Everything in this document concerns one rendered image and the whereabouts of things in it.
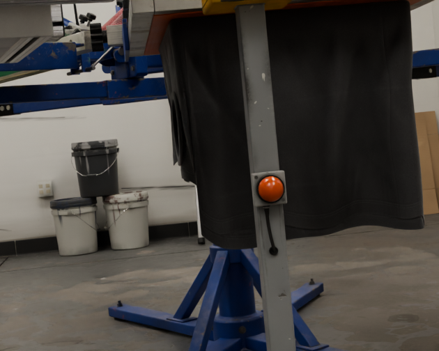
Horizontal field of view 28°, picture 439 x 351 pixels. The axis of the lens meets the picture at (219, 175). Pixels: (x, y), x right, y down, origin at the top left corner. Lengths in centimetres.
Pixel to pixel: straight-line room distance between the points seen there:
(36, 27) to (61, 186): 498
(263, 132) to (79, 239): 462
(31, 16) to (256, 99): 35
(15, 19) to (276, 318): 58
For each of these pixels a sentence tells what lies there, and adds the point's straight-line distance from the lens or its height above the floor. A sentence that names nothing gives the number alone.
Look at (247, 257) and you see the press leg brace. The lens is 289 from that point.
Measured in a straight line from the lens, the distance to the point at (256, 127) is 131.
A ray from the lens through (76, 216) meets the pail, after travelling 584.
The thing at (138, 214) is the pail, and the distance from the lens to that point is 589.
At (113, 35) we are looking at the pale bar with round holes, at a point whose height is 101.
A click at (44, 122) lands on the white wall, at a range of 624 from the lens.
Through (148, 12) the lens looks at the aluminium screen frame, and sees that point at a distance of 150.
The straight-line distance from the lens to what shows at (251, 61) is 131.
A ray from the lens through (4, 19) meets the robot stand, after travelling 127.
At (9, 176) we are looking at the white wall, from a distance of 627.
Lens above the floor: 74
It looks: 3 degrees down
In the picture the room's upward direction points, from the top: 5 degrees counter-clockwise
